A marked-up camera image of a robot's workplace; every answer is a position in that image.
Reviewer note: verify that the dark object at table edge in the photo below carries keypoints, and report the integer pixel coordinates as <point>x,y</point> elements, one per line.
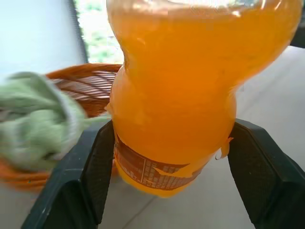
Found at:
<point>299,39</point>

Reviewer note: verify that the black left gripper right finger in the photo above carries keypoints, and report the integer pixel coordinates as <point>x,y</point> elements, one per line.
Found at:
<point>264,176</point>

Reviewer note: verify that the orange woven basket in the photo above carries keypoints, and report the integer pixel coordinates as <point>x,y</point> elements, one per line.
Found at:
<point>88,88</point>

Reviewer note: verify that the light green cloth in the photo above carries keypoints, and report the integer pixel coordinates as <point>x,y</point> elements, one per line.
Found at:
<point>35,121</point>

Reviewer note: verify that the orange soda plastic bottle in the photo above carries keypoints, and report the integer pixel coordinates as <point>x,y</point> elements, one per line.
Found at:
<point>176,95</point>

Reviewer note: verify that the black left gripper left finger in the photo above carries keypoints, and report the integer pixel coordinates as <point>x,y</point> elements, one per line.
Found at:
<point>78,181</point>

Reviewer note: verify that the dark window frame post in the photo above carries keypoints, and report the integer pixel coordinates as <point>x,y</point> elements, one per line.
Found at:
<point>79,31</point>

